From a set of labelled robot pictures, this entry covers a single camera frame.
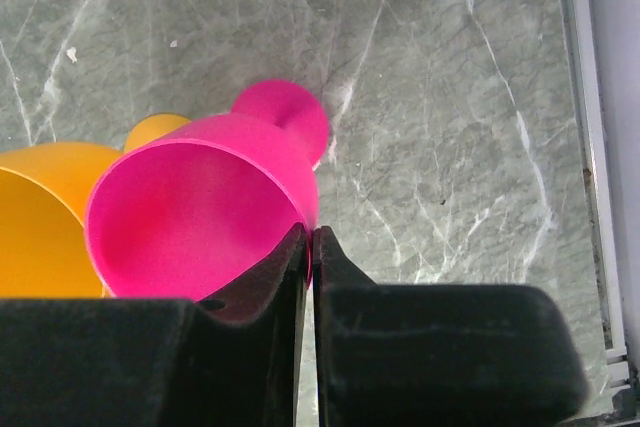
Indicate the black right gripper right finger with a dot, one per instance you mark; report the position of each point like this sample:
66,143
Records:
439,354

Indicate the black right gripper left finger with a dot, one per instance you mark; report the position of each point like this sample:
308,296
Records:
231,359

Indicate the pink plastic wine glass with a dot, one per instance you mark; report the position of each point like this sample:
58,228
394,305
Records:
186,214

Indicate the orange plastic wine glass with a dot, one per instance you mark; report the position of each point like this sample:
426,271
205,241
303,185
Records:
44,193

